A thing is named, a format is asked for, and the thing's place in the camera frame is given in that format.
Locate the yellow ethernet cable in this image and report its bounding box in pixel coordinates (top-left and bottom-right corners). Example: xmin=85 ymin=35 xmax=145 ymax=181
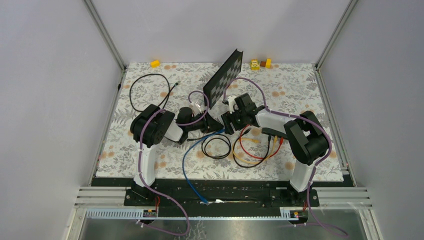
xmin=230 ymin=135 xmax=279 ymax=166

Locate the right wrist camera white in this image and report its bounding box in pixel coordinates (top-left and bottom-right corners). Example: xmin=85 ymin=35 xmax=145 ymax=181
xmin=222 ymin=95 xmax=237 ymax=114

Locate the purple cable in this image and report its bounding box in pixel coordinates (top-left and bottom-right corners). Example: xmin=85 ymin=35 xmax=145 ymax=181
xmin=223 ymin=77 xmax=350 ymax=238
xmin=137 ymin=90 xmax=211 ymax=237

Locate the black network switch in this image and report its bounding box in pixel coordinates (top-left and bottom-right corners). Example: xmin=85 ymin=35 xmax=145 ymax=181
xmin=261 ymin=127 xmax=288 ymax=140

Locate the yellow toy block left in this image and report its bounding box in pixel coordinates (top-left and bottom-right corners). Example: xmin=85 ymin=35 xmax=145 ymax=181
xmin=150 ymin=60 xmax=161 ymax=68

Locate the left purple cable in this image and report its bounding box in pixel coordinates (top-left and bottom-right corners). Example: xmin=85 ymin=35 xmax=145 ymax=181
xmin=137 ymin=90 xmax=211 ymax=237

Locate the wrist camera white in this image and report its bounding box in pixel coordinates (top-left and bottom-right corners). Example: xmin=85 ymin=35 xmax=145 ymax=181
xmin=222 ymin=95 xmax=237 ymax=114
xmin=190 ymin=100 xmax=204 ymax=116

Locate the red ethernet cable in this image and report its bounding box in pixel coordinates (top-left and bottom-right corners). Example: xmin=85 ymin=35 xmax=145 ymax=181
xmin=236 ymin=125 xmax=285 ymax=161

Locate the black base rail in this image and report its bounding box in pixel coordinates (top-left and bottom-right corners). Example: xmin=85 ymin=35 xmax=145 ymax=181
xmin=91 ymin=177 xmax=353 ymax=217

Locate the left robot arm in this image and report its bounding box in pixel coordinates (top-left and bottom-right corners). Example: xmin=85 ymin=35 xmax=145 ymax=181
xmin=130 ymin=104 xmax=224 ymax=206

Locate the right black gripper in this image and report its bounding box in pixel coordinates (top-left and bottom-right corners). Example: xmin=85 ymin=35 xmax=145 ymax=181
xmin=221 ymin=107 xmax=247 ymax=136

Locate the yellow patterned toy block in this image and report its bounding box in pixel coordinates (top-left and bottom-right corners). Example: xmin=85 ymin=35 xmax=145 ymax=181
xmin=250 ymin=59 xmax=261 ymax=71

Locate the black round ethernet cable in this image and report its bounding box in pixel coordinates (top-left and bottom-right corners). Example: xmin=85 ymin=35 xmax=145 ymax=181
xmin=165 ymin=133 xmax=232 ymax=160

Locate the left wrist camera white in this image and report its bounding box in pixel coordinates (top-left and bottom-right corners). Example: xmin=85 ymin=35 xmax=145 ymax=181
xmin=190 ymin=100 xmax=204 ymax=116

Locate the checkerboard calibration board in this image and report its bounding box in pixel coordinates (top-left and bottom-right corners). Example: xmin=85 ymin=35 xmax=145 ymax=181
xmin=203 ymin=49 xmax=244 ymax=109

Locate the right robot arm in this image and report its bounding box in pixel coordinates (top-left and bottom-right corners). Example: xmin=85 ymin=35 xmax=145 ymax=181
xmin=220 ymin=93 xmax=331 ymax=206

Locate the blue ethernet cable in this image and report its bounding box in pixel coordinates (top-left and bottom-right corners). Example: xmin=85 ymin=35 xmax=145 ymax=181
xmin=181 ymin=129 xmax=226 ymax=206

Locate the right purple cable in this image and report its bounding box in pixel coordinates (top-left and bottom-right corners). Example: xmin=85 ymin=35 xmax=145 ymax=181
xmin=223 ymin=77 xmax=350 ymax=238

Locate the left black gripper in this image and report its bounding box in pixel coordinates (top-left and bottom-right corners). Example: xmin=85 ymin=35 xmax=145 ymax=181
xmin=185 ymin=109 xmax=224 ymax=133

